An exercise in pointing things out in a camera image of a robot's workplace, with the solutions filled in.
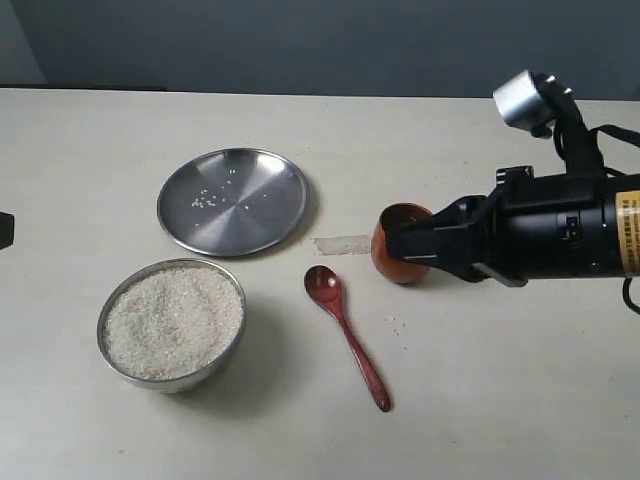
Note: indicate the white uncooked rice grains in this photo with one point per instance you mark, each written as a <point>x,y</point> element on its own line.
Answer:
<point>173,322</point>

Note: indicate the clear tape strip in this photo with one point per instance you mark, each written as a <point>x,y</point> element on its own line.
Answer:
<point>343,245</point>

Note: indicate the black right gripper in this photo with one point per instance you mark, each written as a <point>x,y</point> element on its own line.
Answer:
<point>527,228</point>

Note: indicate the brown wooden cup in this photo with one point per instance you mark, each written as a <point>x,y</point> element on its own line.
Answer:
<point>394,270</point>

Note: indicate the steel bowl of rice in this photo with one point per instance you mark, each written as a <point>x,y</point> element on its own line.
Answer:
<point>191,380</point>

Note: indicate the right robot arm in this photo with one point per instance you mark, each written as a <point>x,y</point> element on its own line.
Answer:
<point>631,230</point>

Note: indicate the red wooden spoon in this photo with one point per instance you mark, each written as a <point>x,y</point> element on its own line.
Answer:
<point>325,289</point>

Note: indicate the round steel plate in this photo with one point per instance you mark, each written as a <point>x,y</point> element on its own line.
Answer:
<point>233,202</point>

